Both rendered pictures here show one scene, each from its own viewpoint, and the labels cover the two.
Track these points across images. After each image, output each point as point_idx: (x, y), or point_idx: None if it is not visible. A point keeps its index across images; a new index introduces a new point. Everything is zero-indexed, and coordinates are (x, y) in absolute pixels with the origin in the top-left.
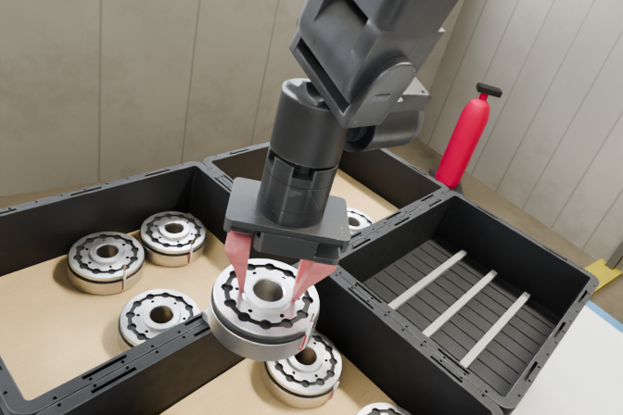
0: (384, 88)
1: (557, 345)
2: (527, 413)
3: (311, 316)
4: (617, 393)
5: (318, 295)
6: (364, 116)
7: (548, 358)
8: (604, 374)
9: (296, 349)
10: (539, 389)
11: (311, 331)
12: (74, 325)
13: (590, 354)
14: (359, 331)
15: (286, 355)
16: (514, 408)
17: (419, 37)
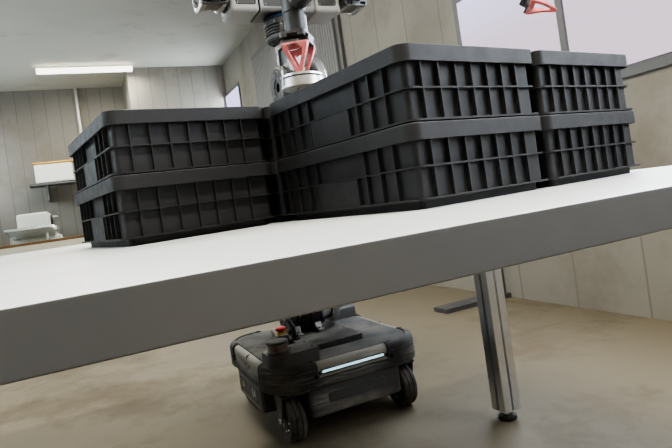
0: None
1: (309, 85)
2: (352, 217)
3: (281, 67)
4: (383, 221)
5: None
6: None
7: (298, 90)
8: (420, 216)
9: (283, 85)
10: (384, 214)
11: (286, 78)
12: None
13: (464, 210)
14: None
15: (282, 87)
16: (269, 105)
17: None
